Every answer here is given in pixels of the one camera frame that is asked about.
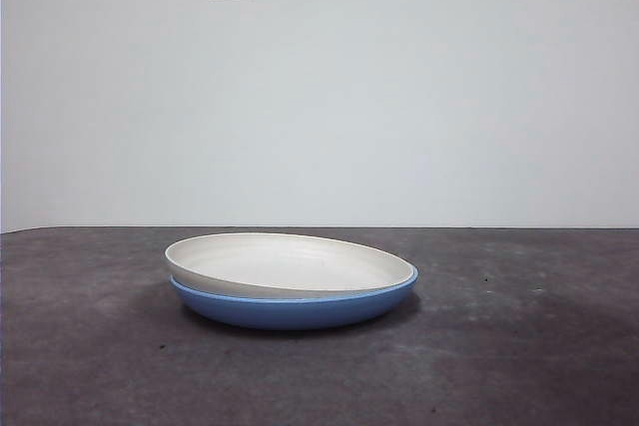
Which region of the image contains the white round plate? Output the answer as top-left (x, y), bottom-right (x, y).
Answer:
top-left (164, 232), bottom-right (418, 298)

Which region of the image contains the blue round plate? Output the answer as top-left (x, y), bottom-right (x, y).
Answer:
top-left (169, 268), bottom-right (420, 331)

